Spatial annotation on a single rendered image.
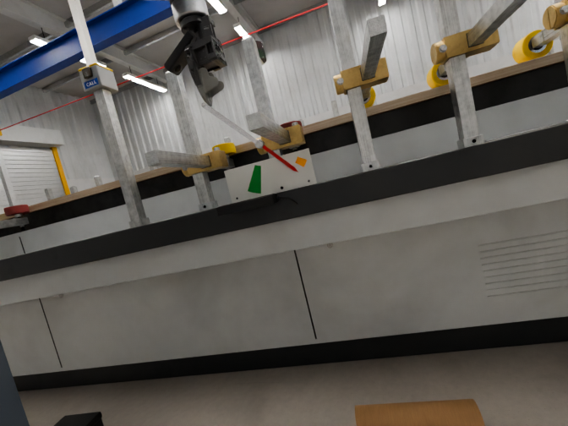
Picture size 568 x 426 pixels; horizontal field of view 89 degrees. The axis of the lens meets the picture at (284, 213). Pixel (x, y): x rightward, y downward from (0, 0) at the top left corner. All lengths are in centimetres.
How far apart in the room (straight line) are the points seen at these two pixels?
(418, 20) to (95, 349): 855
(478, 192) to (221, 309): 98
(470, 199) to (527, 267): 40
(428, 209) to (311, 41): 809
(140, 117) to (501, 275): 1029
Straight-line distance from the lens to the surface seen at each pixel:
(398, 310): 116
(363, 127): 83
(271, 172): 84
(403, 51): 851
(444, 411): 96
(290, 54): 877
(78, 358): 183
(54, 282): 141
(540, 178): 96
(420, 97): 107
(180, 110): 98
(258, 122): 58
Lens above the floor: 71
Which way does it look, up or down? 5 degrees down
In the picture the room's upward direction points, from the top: 14 degrees counter-clockwise
